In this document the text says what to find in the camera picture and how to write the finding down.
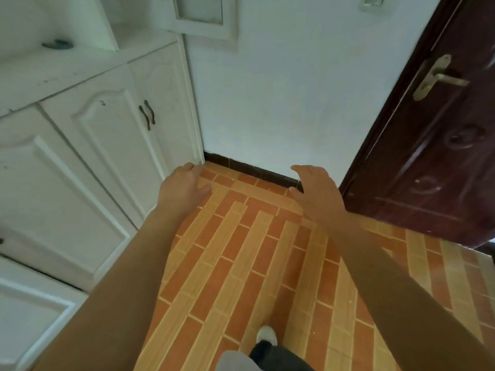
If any narrow white cabinet door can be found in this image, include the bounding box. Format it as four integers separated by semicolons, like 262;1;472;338
128;41;204;179

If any person's left hand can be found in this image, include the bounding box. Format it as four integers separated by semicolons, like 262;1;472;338
156;162;213;221

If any brass door lever handle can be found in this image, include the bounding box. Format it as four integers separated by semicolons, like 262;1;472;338
412;54;471;102

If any person's left forearm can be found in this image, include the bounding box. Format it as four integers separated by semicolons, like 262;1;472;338
33;205;195;371

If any person's right hand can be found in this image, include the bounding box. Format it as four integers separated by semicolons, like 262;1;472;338
288;165;346;229

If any white framed wall box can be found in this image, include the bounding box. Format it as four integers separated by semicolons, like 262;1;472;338
168;0;239;41

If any dark brown entrance door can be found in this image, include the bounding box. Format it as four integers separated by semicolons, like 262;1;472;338
339;0;495;250

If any white shoe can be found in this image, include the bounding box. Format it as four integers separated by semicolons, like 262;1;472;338
255;325;278;347

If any dark trouser leg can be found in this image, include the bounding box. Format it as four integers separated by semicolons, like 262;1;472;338
249;340;315;371

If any white wooden cabinet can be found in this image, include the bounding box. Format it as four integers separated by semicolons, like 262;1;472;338
0;0;206;371

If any white arched cabinet door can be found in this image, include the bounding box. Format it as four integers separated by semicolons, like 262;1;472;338
0;256;89;371
0;106;138;292
40;65;171;229

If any person's right forearm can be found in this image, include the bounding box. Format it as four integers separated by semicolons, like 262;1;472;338
323;211;495;371

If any black baseboard strip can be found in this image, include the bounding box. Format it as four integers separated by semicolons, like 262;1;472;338
203;151;304;190

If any grey trouser leg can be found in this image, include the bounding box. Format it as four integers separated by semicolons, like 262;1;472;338
214;350;264;371

